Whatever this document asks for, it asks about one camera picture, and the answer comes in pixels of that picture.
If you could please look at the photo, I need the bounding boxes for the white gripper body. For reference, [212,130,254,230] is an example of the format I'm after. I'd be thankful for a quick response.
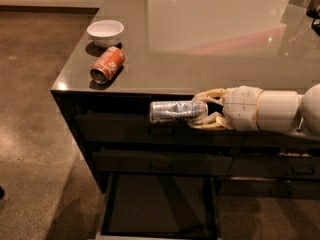
[223,86,263,131]

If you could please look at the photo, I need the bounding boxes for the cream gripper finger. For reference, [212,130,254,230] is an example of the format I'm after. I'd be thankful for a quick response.
[188,112,232,130]
[193,88,230,106]

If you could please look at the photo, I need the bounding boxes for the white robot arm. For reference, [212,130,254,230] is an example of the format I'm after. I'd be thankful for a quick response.
[189,85,320,141]

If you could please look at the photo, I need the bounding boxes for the top right drawer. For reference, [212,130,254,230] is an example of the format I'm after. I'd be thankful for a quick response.
[242,132,320,149]

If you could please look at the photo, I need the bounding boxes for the middle right drawer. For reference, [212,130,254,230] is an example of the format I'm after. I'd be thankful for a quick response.
[228,155,320,180]

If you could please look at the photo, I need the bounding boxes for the bottom right drawer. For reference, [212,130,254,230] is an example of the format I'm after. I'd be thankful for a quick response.
[217,179,320,200]

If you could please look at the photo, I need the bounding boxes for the dark kitchen counter cabinet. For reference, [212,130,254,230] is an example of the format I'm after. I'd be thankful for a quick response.
[52,0,320,240]

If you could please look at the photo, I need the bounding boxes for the open bottom left drawer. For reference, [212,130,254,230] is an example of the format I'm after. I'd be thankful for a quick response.
[95,173,222,240]

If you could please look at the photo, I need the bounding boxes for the orange soda can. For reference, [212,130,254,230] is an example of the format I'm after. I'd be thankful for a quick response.
[90,47,125,84]

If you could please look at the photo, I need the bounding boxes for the middle left drawer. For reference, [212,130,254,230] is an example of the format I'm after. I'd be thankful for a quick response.
[92,150,232,175]

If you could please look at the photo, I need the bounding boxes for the top left drawer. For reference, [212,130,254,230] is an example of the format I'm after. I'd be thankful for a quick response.
[75,113,245,146]

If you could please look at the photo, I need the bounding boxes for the white ceramic bowl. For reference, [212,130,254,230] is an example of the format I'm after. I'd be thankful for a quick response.
[87,20,124,49]

